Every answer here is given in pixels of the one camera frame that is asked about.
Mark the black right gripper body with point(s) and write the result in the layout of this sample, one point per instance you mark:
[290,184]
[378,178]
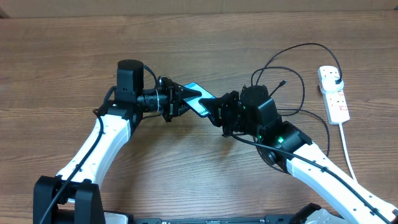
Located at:
[232,120]

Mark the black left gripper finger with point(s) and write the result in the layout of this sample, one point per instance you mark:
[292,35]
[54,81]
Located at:
[180,109]
[182,92]

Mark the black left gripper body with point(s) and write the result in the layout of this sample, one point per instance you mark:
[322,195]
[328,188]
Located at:
[171,104]

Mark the blue Galaxy smartphone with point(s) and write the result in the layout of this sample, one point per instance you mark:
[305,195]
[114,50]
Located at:
[194,103]

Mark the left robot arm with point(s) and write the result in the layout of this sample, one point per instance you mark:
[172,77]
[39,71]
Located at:
[73,195]

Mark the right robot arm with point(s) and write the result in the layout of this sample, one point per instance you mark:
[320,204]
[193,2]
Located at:
[253,112]

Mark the white charger adapter plug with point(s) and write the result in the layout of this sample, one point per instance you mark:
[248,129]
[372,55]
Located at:
[331,85]

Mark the white power strip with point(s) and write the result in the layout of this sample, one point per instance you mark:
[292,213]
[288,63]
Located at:
[335,103]

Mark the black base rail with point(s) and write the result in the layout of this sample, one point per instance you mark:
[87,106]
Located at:
[311,213]

